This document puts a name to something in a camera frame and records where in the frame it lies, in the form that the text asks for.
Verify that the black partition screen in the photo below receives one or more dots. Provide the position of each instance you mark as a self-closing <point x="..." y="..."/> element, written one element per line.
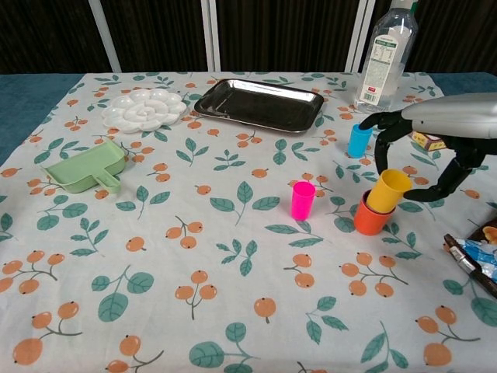
<point x="155" y="35"/>

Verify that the pink plastic cup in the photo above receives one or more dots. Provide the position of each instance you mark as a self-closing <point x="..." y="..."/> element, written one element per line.
<point x="303" y="202"/>

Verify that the clear plastic bottle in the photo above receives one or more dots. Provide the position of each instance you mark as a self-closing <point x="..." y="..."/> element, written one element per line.
<point x="384" y="70"/>

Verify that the small red cardboard box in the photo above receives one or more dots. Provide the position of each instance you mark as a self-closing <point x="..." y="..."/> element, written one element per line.
<point x="429" y="143"/>

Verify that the stainless steel tray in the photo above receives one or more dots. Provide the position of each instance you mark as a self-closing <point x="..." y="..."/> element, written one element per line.
<point x="260" y="105"/>

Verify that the white flower paint palette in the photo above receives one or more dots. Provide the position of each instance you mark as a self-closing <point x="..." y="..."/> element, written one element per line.
<point x="143" y="110"/>

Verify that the teal table cover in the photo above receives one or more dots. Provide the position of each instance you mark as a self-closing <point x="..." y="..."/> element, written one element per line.
<point x="23" y="101"/>

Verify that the yellow plastic cup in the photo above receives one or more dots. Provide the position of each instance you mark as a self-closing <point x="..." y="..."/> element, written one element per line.
<point x="388" y="190"/>

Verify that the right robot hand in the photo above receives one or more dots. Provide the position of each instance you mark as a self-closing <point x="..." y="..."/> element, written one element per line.
<point x="458" y="116"/>

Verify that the orange plastic cup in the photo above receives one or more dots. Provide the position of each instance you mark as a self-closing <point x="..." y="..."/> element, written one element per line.
<point x="370" y="223"/>

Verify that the light blue plastic cup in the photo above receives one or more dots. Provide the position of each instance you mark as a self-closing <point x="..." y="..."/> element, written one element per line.
<point x="358" y="143"/>

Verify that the floral print tablecloth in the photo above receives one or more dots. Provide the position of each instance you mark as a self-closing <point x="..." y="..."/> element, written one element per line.
<point x="233" y="252"/>

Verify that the green plastic dustpan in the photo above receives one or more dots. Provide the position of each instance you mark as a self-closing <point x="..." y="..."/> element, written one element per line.
<point x="87" y="169"/>

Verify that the brown chocolate snack bag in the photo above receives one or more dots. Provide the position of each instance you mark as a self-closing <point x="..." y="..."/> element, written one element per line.
<point x="481" y="256"/>

